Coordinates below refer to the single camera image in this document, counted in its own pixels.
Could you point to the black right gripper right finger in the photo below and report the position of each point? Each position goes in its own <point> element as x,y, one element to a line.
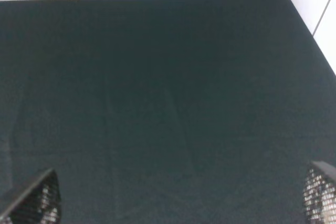
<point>319,193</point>

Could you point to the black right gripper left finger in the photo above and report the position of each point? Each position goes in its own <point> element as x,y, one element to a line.
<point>36,200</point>

